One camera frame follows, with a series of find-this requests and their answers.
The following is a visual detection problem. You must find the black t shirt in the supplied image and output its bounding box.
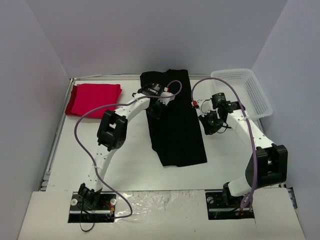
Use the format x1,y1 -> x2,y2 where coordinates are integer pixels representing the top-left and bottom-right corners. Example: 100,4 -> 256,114
140,69 -> 207,167

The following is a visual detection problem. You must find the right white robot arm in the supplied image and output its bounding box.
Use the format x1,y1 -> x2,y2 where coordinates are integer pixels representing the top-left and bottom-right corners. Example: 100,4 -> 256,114
193,92 -> 288,207

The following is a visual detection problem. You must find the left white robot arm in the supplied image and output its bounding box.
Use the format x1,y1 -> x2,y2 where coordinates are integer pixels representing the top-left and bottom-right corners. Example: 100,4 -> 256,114
74,83 -> 175,209

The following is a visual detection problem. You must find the white plastic basket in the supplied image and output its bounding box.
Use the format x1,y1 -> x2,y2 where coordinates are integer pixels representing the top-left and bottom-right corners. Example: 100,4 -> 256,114
210,68 -> 273,120

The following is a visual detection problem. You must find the folded red t shirt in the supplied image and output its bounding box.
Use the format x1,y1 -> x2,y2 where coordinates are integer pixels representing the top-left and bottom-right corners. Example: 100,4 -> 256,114
65,83 -> 122,117

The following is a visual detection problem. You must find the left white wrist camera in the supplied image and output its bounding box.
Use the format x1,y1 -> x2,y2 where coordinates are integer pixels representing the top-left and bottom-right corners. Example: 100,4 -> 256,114
159,87 -> 175,106

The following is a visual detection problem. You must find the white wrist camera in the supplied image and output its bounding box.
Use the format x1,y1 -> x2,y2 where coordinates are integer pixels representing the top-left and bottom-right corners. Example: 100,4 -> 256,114
191,98 -> 213,117
159,87 -> 175,106

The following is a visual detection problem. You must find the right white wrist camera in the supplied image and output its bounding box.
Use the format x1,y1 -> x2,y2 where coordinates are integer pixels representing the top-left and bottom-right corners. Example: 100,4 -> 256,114
191,98 -> 213,117

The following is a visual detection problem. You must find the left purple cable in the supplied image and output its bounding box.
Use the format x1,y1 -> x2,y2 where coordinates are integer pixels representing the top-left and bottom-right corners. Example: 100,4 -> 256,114
74,80 -> 183,219

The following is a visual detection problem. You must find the purple cable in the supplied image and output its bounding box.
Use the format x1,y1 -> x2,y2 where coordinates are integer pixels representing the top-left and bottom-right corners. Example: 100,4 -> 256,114
191,77 -> 258,211
74,80 -> 183,219

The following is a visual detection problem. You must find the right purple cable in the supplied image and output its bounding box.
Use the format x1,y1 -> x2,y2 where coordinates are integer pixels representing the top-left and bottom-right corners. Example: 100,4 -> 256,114
191,77 -> 258,211

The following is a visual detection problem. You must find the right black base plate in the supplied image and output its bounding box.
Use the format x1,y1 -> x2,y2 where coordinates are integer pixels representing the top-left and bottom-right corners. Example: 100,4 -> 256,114
205,190 -> 255,220

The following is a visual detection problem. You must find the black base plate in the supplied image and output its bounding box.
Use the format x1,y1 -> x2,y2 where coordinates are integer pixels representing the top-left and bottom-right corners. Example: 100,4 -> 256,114
205,190 -> 255,220
68,192 -> 117,223

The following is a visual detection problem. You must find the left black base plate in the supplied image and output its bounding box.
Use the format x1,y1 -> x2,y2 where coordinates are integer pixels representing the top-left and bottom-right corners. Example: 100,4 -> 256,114
68,192 -> 117,223

